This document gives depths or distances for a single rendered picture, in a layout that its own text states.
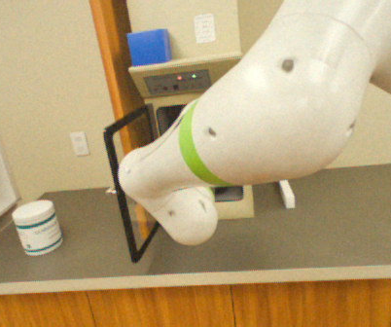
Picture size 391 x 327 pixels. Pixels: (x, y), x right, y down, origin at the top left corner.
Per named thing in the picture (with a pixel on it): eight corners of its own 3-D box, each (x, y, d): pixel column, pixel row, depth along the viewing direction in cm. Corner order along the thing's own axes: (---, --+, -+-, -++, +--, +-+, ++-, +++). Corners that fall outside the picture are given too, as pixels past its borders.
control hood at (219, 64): (143, 96, 116) (137, 64, 112) (244, 84, 111) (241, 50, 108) (133, 103, 105) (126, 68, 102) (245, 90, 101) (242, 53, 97)
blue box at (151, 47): (140, 63, 112) (135, 32, 108) (172, 59, 110) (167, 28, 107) (132, 67, 102) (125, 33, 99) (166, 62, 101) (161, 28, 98)
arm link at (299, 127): (409, 79, 32) (313, -22, 28) (361, 200, 27) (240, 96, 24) (277, 130, 48) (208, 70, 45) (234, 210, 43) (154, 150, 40)
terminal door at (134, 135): (166, 213, 129) (147, 102, 115) (135, 266, 101) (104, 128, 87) (164, 213, 129) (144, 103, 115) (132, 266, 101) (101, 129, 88)
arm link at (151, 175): (227, 207, 43) (274, 144, 47) (159, 139, 41) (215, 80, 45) (141, 216, 76) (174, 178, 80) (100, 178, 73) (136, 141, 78)
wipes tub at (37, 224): (36, 236, 136) (24, 200, 131) (69, 234, 135) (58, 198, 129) (17, 257, 124) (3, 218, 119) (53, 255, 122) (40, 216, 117)
